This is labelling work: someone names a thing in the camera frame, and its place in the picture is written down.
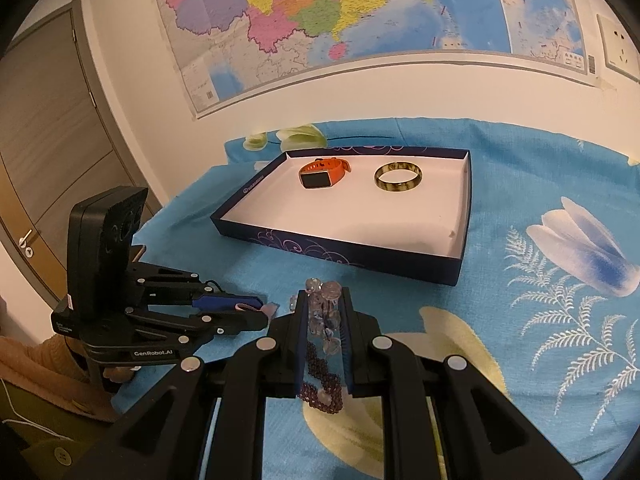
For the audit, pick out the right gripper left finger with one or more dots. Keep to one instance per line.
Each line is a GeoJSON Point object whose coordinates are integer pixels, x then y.
{"type": "Point", "coordinates": [205, 420]}

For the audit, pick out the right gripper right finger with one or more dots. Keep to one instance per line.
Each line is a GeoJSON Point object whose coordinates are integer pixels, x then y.
{"type": "Point", "coordinates": [441, 419]}

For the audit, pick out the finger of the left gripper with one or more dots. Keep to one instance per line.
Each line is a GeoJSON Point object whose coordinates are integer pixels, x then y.
{"type": "Point", "coordinates": [223, 302]}
{"type": "Point", "coordinates": [231, 323]}

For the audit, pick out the pink hair clip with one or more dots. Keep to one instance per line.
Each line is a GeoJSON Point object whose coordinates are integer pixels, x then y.
{"type": "Point", "coordinates": [266, 309]}

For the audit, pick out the orange sleeved left forearm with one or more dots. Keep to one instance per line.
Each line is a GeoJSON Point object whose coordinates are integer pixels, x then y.
{"type": "Point", "coordinates": [50, 371]}

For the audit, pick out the person's left hand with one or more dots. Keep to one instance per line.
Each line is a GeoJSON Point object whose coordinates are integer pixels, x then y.
{"type": "Point", "coordinates": [120, 374]}

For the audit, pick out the brown wooden door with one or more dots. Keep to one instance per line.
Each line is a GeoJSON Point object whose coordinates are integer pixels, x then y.
{"type": "Point", "coordinates": [60, 143]}

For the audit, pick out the orange smart watch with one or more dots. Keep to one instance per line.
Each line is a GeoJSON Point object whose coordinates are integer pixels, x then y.
{"type": "Point", "coordinates": [323, 172]}

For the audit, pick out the dark blue tray box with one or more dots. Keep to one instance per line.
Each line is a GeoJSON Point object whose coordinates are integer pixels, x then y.
{"type": "Point", "coordinates": [419, 234]}

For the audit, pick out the gold tortoise bangle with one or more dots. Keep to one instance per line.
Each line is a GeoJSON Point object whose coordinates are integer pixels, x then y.
{"type": "Point", "coordinates": [398, 176]}

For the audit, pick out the silver door handle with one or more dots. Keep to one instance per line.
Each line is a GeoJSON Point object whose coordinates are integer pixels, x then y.
{"type": "Point", "coordinates": [23, 243]}

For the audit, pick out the colourful wall map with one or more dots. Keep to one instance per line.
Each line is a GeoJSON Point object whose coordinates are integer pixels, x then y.
{"type": "Point", "coordinates": [228, 50]}

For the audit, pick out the white wall socket panel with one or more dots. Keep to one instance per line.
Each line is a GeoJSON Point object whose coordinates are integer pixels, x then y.
{"type": "Point", "coordinates": [620, 54]}

